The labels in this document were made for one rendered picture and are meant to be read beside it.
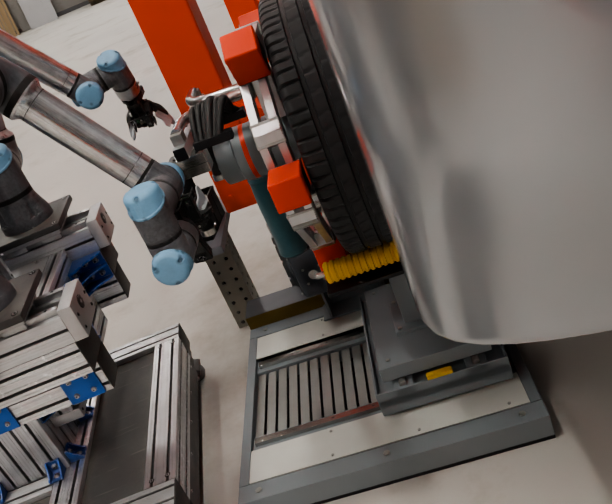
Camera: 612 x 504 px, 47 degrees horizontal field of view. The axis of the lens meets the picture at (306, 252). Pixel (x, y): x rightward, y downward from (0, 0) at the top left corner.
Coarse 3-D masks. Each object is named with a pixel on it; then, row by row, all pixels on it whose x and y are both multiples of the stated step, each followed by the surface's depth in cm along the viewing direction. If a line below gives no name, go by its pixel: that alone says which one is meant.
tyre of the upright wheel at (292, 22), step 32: (288, 0) 153; (288, 32) 148; (288, 64) 145; (320, 64) 144; (288, 96) 144; (320, 96) 143; (320, 128) 144; (320, 160) 146; (352, 160) 146; (320, 192) 149; (352, 192) 150; (352, 224) 156; (384, 224) 158
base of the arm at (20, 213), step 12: (24, 192) 199; (36, 192) 205; (0, 204) 197; (12, 204) 197; (24, 204) 199; (36, 204) 201; (48, 204) 205; (0, 216) 200; (12, 216) 198; (24, 216) 198; (36, 216) 200; (48, 216) 203; (12, 228) 199; (24, 228) 199
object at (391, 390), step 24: (456, 360) 193; (480, 360) 186; (504, 360) 184; (384, 384) 195; (408, 384) 188; (432, 384) 187; (456, 384) 188; (480, 384) 188; (384, 408) 191; (408, 408) 191
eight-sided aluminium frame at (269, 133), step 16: (256, 32) 163; (272, 96) 153; (256, 112) 152; (272, 112) 149; (256, 128) 149; (272, 128) 149; (256, 144) 150; (272, 144) 150; (288, 144) 153; (272, 160) 152; (288, 160) 152; (304, 208) 157; (320, 208) 195; (304, 224) 160; (320, 224) 163; (304, 240) 170; (320, 240) 177
